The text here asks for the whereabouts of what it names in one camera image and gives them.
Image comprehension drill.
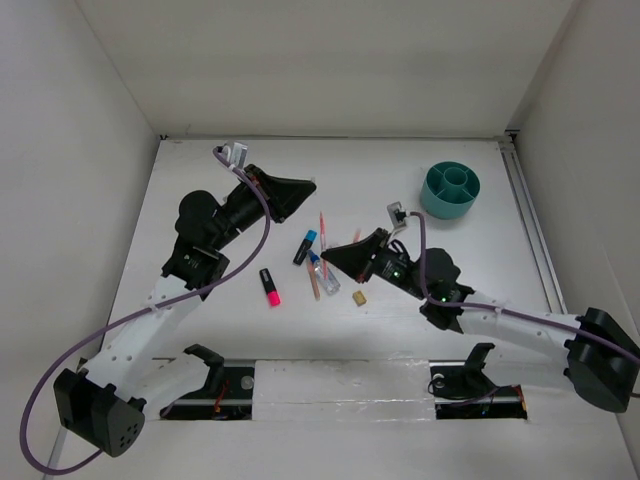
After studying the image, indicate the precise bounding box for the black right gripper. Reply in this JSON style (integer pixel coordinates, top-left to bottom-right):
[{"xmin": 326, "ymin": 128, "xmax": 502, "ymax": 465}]
[{"xmin": 322, "ymin": 227, "xmax": 430, "ymax": 301}]

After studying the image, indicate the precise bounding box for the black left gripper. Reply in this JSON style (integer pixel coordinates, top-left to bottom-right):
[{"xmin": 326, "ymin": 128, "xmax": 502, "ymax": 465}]
[{"xmin": 209, "ymin": 164, "xmax": 315, "ymax": 252}]

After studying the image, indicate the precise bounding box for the red pink pen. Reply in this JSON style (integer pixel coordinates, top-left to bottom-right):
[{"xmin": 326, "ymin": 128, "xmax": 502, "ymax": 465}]
[{"xmin": 319, "ymin": 211, "xmax": 328, "ymax": 280}]

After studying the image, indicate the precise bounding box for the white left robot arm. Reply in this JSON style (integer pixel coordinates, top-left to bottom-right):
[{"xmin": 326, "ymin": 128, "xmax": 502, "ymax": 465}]
[{"xmin": 53, "ymin": 164, "xmax": 316, "ymax": 457}]

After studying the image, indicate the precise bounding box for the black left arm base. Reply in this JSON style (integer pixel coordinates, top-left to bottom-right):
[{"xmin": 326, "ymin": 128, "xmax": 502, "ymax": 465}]
[{"xmin": 160, "ymin": 344, "xmax": 256, "ymax": 421}]

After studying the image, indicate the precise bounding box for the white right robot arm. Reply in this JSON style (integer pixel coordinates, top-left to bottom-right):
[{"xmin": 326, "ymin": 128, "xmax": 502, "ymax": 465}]
[{"xmin": 321, "ymin": 228, "xmax": 639, "ymax": 413}]

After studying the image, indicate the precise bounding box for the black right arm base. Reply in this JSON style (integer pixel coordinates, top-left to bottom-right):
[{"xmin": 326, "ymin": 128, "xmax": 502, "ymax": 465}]
[{"xmin": 427, "ymin": 342, "xmax": 528, "ymax": 420}]

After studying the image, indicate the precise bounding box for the clear bottle blue cap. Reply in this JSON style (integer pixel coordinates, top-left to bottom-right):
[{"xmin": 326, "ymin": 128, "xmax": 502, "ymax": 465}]
[{"xmin": 308, "ymin": 250, "xmax": 341, "ymax": 295}]

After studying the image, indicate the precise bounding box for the small brass sharpener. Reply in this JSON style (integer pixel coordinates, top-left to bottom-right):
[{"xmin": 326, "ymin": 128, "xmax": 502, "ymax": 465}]
[{"xmin": 352, "ymin": 290, "xmax": 367, "ymax": 307}]

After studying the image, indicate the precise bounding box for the orange wooden pencil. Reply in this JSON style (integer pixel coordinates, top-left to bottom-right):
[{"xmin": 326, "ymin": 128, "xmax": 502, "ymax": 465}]
[{"xmin": 306, "ymin": 260, "xmax": 321, "ymax": 301}]

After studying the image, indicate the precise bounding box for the blue highlighter black body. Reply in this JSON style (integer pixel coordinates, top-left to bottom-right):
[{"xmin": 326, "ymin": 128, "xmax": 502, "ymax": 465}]
[{"xmin": 293, "ymin": 230, "xmax": 317, "ymax": 266}]

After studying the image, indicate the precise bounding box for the pink highlighter black body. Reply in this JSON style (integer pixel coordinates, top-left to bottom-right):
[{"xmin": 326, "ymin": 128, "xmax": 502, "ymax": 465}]
[{"xmin": 259, "ymin": 268, "xmax": 281, "ymax": 307}]

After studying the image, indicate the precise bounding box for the teal round desk organizer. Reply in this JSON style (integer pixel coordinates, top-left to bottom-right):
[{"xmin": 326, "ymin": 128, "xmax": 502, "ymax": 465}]
[{"xmin": 419, "ymin": 161, "xmax": 481, "ymax": 220}]

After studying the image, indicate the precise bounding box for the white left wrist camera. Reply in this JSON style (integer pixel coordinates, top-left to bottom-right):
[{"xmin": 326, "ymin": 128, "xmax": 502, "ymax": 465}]
[{"xmin": 218, "ymin": 141, "xmax": 248, "ymax": 170}]

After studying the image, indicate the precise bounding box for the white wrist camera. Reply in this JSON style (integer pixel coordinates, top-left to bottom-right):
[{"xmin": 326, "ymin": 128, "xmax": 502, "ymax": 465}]
[
  {"xmin": 218, "ymin": 141, "xmax": 248, "ymax": 170},
  {"xmin": 387, "ymin": 202, "xmax": 407, "ymax": 234}
]

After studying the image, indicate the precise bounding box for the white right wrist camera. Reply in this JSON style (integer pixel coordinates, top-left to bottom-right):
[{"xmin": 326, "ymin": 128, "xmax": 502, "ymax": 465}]
[{"xmin": 387, "ymin": 202, "xmax": 407, "ymax": 234}]

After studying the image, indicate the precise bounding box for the aluminium side rail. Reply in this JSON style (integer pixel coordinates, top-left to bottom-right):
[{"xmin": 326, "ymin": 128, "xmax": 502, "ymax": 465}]
[{"xmin": 497, "ymin": 130, "xmax": 567, "ymax": 313}]

